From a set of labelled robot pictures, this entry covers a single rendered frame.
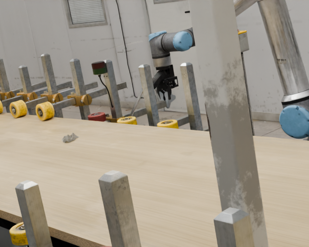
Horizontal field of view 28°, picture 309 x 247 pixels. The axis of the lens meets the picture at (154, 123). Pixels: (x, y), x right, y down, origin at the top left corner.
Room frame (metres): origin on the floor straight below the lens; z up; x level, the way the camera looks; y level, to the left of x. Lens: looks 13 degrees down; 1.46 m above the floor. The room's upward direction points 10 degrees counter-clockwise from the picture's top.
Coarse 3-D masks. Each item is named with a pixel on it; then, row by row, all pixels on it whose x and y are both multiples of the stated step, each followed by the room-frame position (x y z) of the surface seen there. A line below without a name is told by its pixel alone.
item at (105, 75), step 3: (93, 63) 2.70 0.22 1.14; (96, 63) 2.69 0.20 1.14; (93, 69) 2.70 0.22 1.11; (96, 69) 2.69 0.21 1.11; (99, 75) 2.70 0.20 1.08; (105, 75) 2.73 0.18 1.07; (105, 78) 2.73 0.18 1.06; (108, 78) 2.72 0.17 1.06; (102, 81) 2.71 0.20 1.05; (105, 87) 2.72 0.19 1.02; (108, 93) 2.72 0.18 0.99; (111, 102) 2.72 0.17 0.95; (111, 105) 2.72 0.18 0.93
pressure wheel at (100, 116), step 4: (100, 112) 2.74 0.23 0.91; (88, 116) 2.71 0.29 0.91; (92, 116) 2.69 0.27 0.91; (96, 116) 2.68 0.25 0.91; (100, 116) 2.68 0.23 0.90; (104, 116) 2.70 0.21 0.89; (88, 120) 2.71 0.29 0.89; (92, 120) 2.68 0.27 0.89; (96, 120) 2.68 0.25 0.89; (100, 120) 2.68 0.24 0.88; (104, 120) 2.70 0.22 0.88
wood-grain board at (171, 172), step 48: (0, 144) 2.49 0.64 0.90; (48, 144) 2.34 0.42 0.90; (96, 144) 2.20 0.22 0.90; (144, 144) 2.08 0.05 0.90; (192, 144) 1.97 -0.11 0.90; (288, 144) 1.78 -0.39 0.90; (0, 192) 1.82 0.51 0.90; (48, 192) 1.73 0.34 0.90; (96, 192) 1.66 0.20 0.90; (144, 192) 1.58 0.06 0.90; (192, 192) 1.52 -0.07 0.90; (288, 192) 1.40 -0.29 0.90; (96, 240) 1.32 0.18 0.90; (144, 240) 1.27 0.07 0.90; (192, 240) 1.22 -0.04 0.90; (288, 240) 1.14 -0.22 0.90
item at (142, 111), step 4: (164, 100) 2.98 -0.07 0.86; (160, 104) 2.95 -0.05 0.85; (164, 104) 2.97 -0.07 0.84; (140, 108) 2.90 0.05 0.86; (144, 108) 2.88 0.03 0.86; (160, 108) 2.95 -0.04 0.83; (136, 112) 2.85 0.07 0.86; (140, 112) 2.86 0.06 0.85; (144, 112) 2.88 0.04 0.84; (128, 116) 2.81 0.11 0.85; (132, 116) 2.83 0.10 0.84; (136, 116) 2.85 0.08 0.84
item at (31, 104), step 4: (84, 84) 3.31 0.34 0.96; (88, 84) 3.30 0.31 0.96; (92, 84) 3.32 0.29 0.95; (96, 84) 3.33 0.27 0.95; (72, 88) 3.25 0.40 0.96; (88, 88) 3.30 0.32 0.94; (92, 88) 3.31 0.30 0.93; (60, 92) 3.19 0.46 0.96; (64, 92) 3.20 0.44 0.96; (68, 92) 3.21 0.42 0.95; (64, 96) 3.20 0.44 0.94; (28, 100) 3.08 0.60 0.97; (32, 100) 3.09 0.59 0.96; (36, 100) 3.09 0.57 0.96; (40, 100) 3.10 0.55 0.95; (44, 100) 3.12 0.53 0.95; (28, 104) 3.05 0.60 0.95; (32, 104) 3.07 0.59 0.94; (36, 104) 3.08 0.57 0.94
